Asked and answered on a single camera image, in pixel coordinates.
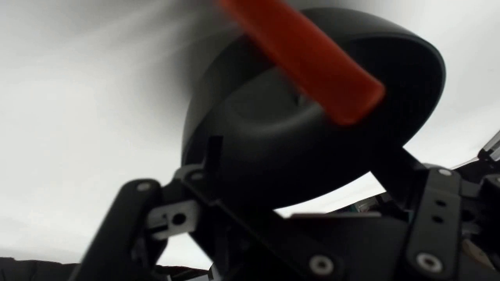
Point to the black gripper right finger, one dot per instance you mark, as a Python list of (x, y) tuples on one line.
[(452, 220)]

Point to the black bowl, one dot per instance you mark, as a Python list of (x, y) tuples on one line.
[(279, 147)]

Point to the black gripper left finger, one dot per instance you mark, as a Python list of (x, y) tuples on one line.
[(245, 242)]

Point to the orange rectangular object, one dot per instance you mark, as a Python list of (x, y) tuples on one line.
[(310, 58)]

